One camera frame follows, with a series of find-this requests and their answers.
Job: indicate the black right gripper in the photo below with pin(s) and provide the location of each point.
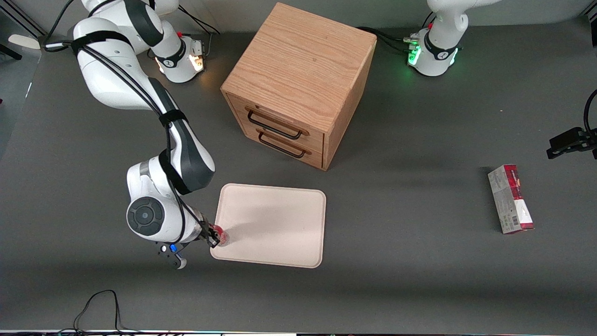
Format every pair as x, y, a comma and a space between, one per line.
206, 232

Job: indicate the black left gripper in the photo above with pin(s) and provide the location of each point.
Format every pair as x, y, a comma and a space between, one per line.
572, 141

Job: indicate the red coke bottle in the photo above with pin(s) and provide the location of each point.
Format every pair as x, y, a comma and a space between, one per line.
223, 238

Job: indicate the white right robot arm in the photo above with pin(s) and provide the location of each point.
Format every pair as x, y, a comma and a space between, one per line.
112, 79

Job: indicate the beige plastic tray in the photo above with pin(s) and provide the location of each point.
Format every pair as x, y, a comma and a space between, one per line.
275, 224

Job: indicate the red plaid carton box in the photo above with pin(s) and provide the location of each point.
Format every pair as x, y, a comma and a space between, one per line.
510, 200

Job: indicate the wooden drawer front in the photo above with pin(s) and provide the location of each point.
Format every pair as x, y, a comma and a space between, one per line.
317, 139
318, 158

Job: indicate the wooden drawer cabinet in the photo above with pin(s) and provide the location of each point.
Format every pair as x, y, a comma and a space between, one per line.
303, 60

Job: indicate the white flat stand foot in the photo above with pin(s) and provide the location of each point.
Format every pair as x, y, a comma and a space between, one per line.
24, 41

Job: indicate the black stand leg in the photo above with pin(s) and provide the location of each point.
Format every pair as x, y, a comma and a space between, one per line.
9, 51

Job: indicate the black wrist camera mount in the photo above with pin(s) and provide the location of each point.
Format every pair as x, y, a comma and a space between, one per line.
177, 260

